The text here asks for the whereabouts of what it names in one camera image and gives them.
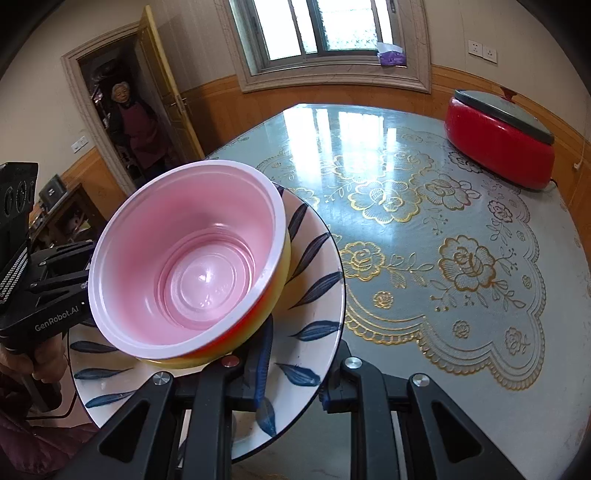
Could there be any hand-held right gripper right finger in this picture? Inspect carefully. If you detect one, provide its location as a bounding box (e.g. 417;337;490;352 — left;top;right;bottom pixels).
321;354;539;480

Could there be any person's left hand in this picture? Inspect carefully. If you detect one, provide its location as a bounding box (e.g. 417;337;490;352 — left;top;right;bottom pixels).
0;332;66;385

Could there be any red plastic bowl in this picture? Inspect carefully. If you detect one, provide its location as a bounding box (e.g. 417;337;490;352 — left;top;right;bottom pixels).
88;159;288;361

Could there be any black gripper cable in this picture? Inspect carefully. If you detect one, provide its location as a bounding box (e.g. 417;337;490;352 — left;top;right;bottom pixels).
27;392;78;420

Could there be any purple tissue box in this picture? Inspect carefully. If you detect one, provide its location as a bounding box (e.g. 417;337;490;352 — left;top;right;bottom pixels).
377;41;407;66

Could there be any white door frame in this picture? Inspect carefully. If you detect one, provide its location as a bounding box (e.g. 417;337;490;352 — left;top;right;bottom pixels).
61;34;148;199

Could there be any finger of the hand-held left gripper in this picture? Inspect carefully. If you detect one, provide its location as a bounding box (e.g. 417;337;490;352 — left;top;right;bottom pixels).
28;241;96;302

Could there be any blue striped white bowl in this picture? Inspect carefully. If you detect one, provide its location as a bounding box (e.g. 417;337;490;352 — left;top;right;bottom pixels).
67;182;347;464

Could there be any grey pot lid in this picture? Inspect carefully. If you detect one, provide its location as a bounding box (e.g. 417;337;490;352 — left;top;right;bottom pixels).
452;88;555;145

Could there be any black box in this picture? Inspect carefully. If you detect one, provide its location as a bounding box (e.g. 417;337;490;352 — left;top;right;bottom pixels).
39;174;69;206

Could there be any dark wooden cabinet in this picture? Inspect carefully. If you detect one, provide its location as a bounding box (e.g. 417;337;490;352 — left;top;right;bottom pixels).
28;182;108;252

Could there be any window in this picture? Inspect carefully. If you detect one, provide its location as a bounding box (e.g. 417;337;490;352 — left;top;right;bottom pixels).
217;0;432;94

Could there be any red electric pot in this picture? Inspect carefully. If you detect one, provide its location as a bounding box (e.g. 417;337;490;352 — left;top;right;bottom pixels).
444;99;555;191

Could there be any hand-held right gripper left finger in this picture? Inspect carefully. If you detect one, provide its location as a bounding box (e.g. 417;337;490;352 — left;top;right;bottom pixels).
55;318;275;480

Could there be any wooden door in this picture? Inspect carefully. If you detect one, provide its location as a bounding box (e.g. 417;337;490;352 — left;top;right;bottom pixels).
137;4;205;161

